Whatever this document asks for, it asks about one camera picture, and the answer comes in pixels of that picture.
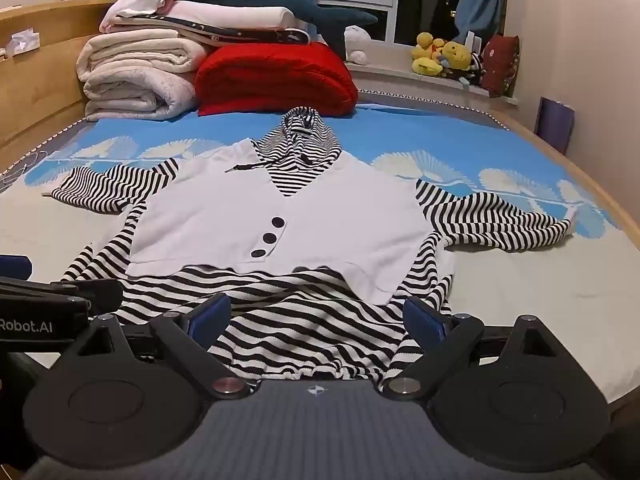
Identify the cream folded blanket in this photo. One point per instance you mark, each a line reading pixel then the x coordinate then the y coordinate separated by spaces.
pixel 140 52

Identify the black white striped hoodie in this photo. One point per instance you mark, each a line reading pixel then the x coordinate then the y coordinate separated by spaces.
pixel 300 210

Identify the white plush toy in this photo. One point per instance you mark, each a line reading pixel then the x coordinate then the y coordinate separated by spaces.
pixel 357 42

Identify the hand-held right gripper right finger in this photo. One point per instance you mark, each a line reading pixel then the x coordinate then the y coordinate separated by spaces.
pixel 425 322

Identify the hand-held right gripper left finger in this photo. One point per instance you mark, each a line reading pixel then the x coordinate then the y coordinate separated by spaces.
pixel 212 317

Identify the white windowsill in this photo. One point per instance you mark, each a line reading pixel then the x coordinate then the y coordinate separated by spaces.
pixel 395 80

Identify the white framed window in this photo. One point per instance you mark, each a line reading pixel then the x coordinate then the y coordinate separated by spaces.
pixel 390 0

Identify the striped plush toy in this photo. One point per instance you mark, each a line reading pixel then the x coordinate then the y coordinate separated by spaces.
pixel 476 70

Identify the wooden headboard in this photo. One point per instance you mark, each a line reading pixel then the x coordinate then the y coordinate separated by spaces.
pixel 40 90

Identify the pink and white cloth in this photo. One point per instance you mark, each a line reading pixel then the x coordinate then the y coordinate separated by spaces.
pixel 142 2

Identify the white textured folded quilt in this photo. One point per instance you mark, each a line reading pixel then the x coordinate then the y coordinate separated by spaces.
pixel 135 95

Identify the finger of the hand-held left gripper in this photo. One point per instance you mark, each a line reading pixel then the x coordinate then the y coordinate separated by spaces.
pixel 15 263
pixel 80 291

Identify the dark red pillow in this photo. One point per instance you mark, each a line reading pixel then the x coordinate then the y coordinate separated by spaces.
pixel 500 65

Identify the yellow duck plush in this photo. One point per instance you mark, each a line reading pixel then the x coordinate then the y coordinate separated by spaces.
pixel 426 55

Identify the blue white printed bedspread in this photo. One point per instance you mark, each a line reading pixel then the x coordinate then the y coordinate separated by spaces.
pixel 450 140

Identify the white ribbed plastic object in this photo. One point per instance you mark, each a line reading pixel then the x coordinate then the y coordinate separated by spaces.
pixel 472 42

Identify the wooden bed frame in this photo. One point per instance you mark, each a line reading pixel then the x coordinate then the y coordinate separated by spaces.
pixel 575 190

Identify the red folded blanket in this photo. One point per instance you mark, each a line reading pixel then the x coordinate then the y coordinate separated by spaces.
pixel 275 77

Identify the white folded sheet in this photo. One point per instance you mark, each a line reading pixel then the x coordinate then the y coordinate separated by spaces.
pixel 235 14

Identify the tissue box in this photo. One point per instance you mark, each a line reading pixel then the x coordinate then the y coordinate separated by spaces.
pixel 24 41

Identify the yellow bear plush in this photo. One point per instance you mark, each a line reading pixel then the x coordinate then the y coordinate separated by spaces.
pixel 457 55

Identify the navy star print blanket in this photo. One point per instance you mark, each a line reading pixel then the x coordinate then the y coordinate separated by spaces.
pixel 215 30

